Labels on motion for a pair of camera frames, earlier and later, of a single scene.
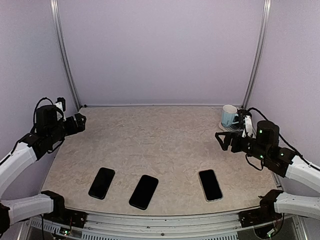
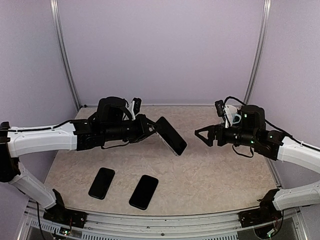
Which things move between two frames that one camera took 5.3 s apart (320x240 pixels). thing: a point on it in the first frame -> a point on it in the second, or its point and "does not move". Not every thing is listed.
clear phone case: (210, 185) -> (170, 136)
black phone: (101, 183) does not move
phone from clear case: (210, 185) -> (170, 136)
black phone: (144, 192) does not move
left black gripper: (80, 125) -> (144, 122)
